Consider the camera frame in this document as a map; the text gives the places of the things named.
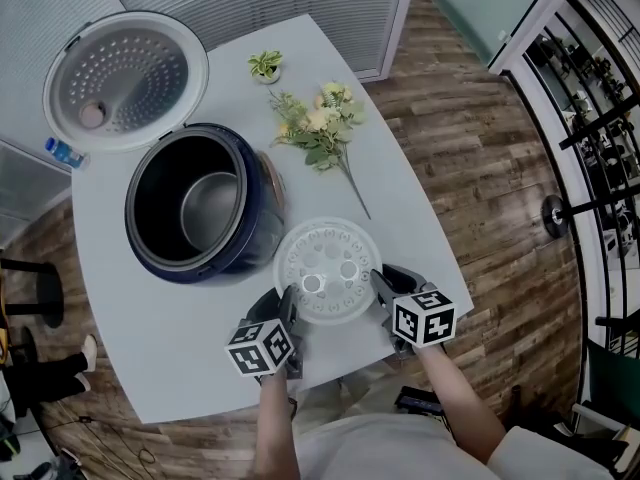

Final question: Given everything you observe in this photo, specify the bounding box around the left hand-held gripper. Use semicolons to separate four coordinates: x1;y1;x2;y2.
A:
223;283;308;384

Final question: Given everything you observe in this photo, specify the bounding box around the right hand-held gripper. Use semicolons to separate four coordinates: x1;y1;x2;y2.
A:
367;262;458;360

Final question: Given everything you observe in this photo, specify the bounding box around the white steamer tray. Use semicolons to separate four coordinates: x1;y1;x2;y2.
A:
272;216;385;327

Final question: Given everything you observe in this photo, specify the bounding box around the black pot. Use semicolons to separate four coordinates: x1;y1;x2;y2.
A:
128;134;247;269

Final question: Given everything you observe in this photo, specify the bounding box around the dark blue rice cooker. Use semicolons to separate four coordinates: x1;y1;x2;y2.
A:
42;10;290;288

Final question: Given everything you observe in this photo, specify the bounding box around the person's right forearm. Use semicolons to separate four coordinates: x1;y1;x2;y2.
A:
414;345;507;467

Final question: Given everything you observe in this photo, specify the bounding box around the person's left forearm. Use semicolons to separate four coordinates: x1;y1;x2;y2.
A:
254;375;301;480

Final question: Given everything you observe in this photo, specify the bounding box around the black waist-mounted device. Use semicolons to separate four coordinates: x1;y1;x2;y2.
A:
394;385;446;417

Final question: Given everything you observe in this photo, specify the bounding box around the person's white shirt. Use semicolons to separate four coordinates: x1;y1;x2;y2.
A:
292;412;616;480

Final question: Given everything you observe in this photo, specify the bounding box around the black round floor disc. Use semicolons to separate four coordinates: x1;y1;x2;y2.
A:
542;193;571;240

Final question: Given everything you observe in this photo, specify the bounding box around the artificial yellow flower bouquet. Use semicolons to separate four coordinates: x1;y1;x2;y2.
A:
268;81;372;221

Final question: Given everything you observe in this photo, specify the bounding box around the black metal railing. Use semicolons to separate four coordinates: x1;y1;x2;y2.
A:
499;0;640;419

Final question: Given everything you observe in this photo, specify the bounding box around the small potted plant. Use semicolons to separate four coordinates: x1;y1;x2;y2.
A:
247;50;285;85

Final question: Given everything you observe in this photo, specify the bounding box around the blue water bottle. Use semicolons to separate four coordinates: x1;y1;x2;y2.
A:
43;136;90;170

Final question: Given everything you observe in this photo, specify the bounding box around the frosted glass door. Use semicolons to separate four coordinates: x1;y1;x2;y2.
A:
432;0;556;69

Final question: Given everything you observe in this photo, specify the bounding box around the black floor cable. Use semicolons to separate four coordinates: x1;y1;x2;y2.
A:
49;412;161;469

